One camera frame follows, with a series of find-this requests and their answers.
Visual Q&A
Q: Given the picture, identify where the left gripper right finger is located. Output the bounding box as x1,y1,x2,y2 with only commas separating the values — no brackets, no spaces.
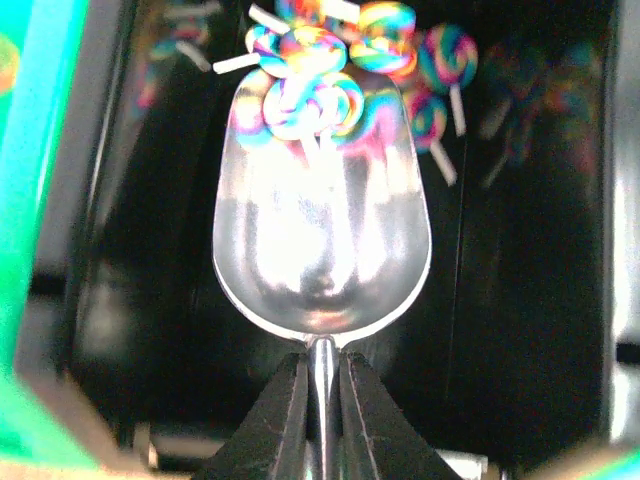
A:
339,353,459,480

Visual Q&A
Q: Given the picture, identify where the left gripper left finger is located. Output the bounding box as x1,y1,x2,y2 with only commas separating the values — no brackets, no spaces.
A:
193,354,309,480

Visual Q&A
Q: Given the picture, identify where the silver metal scoop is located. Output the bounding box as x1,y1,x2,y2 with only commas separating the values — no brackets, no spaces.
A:
212,66,432,479

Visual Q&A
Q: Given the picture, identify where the green bin with gummy candies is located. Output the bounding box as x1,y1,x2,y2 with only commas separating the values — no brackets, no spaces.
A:
1,1,96,468

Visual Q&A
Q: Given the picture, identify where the black bin with swirl lollipops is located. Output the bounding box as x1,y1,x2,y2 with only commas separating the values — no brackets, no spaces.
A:
1,1,639,473

